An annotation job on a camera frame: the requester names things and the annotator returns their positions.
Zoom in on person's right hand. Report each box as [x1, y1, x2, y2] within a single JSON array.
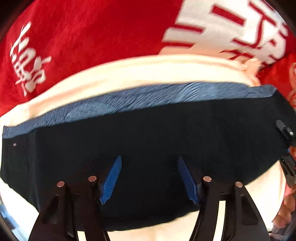
[[273, 185, 295, 228]]

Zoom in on red embroidered pillow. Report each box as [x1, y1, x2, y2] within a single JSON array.
[[257, 52, 295, 109]]

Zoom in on cream cushion cloth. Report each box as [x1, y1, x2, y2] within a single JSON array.
[[1, 55, 286, 240]]

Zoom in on black pants with blue trim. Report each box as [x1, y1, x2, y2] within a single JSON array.
[[1, 82, 295, 231]]

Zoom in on red blanket with white characters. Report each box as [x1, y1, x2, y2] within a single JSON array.
[[1, 1, 295, 114]]

